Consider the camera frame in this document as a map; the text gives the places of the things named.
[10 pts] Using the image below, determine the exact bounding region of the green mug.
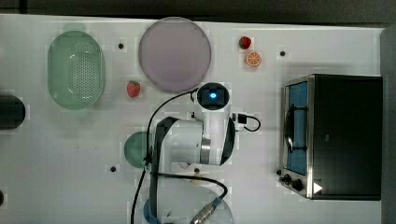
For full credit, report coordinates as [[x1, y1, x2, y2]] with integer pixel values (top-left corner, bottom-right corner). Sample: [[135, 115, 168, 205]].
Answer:
[[124, 132, 152, 169]]

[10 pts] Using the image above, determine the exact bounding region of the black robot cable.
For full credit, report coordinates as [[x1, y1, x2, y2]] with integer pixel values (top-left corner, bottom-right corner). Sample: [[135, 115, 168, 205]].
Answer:
[[130, 88, 262, 224]]

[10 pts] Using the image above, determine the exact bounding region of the blue mug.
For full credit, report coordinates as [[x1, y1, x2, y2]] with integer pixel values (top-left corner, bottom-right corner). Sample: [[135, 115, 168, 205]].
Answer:
[[143, 200, 162, 224]]

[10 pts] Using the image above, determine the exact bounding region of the silver black toaster oven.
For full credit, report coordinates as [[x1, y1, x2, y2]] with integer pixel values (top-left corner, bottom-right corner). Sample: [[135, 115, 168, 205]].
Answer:
[[276, 74, 383, 201]]

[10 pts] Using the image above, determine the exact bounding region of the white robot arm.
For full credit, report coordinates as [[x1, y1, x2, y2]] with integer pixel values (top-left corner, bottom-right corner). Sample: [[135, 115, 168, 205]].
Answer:
[[144, 82, 237, 224]]

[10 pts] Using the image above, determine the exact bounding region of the orange slice toy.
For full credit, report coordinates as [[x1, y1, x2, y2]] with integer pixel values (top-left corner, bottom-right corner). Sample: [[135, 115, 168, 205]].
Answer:
[[246, 50, 262, 67]]

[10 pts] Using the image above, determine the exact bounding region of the red toy strawberry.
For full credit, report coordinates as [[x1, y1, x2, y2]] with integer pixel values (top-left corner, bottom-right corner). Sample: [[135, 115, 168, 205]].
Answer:
[[127, 80, 141, 98]]

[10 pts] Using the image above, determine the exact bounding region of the purple round plate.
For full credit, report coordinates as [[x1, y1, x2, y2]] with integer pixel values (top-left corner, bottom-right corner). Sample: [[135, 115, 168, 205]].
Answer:
[[138, 17, 211, 91]]

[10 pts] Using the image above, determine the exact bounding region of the green perforated colander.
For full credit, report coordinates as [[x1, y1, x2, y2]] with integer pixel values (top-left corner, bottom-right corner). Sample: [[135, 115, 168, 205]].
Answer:
[[48, 23, 106, 110]]

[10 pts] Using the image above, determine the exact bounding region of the small dark red strawberry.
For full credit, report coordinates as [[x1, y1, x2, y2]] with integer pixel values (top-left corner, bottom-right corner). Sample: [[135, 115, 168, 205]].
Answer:
[[238, 36, 251, 49]]

